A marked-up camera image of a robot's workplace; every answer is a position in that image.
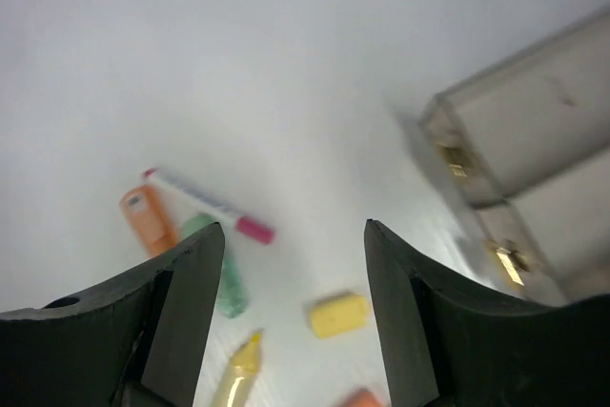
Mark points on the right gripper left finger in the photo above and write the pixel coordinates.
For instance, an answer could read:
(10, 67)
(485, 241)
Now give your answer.
(136, 339)

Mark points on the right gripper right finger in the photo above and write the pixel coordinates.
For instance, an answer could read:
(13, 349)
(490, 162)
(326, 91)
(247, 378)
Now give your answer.
(447, 340)

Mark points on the green correction tape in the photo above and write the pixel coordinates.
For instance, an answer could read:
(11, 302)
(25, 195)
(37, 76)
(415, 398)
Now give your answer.
(231, 298)

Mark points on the orange highlighter cap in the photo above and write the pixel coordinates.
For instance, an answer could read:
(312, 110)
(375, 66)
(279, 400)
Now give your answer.
(360, 398)

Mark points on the pink marker pen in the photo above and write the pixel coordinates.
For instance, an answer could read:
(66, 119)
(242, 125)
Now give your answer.
(207, 204)

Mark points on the yellow highlighter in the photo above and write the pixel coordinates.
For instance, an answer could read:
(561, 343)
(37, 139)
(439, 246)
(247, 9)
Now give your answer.
(240, 373)

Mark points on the yellow highlighter cap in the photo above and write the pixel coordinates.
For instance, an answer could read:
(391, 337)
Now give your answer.
(338, 315)

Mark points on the clear drawer bin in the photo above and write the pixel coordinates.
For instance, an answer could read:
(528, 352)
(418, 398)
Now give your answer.
(528, 117)
(560, 229)

